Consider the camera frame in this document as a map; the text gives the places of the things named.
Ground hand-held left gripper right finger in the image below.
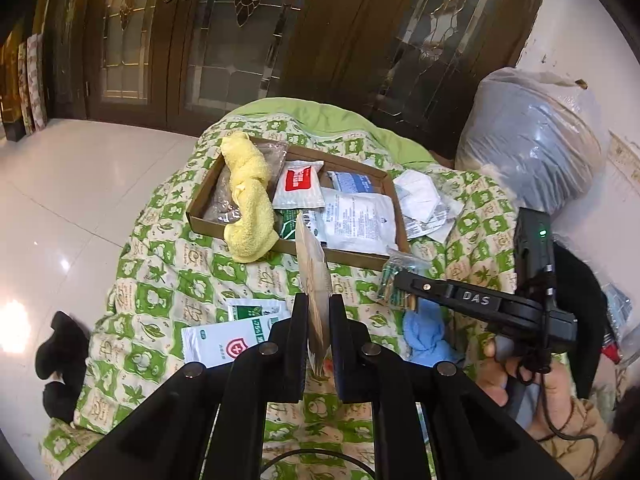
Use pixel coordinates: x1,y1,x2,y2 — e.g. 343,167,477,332
328,293,576,480

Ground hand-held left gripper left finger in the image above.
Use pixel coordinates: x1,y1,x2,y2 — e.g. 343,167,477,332
60,292,309,480

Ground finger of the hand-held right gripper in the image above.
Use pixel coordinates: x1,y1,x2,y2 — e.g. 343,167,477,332
392,270,503,313

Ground beige paper packet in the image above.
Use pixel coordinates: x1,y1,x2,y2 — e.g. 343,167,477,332
295,212,333,376

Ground green sticks packet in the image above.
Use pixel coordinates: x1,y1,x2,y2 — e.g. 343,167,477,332
377,252,426,311

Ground shallow cardboard box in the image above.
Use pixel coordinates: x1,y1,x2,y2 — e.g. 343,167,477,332
185,135,412,271

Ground large white packet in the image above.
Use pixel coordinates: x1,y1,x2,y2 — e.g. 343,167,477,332
317,187,401,253

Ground yellow towel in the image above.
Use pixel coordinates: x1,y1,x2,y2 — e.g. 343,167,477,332
220,131,281,263

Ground white packet red label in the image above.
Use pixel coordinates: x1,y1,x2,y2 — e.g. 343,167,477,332
272,160,326,209

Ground person's right forearm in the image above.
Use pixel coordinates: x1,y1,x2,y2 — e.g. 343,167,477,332
535,400,626,480

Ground person's right hand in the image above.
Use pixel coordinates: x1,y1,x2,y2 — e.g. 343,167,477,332
475,337,576,441

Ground blue towel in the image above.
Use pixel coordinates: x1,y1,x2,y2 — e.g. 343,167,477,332
402,305,466,366

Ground green and white packet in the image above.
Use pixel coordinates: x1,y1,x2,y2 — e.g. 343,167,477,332
225,299,291,323

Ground black garment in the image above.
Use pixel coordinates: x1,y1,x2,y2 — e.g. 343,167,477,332
552,246,609,397

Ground white packet red shield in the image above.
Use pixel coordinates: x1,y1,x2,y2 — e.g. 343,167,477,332
181,317,281,366

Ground dark green white packet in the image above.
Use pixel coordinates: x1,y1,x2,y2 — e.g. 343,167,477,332
277,207,321,241

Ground white face masks packet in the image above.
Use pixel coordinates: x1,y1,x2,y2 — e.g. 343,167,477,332
392,170,463,243

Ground green patterned quilt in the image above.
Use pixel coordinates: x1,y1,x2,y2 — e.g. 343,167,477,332
40,100,531,480

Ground blue and white packet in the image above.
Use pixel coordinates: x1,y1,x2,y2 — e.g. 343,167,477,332
327,170,388,196

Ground bagged grey bedding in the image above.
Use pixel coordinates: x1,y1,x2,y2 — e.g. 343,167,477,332
455,67,608,241

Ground clear plastic packet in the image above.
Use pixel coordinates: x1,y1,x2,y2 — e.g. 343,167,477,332
202,142,290,226

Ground black plush slipper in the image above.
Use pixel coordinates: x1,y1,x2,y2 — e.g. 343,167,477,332
35,310,93,382
42,380,87,427

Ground wooden glass door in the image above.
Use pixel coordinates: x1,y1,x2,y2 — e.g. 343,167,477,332
45,0,551,146

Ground leaning patterned panels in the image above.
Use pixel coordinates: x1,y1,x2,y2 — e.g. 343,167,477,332
17,32,51,133

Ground black cable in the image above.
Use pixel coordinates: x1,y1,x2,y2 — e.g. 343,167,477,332
260,449,376,480

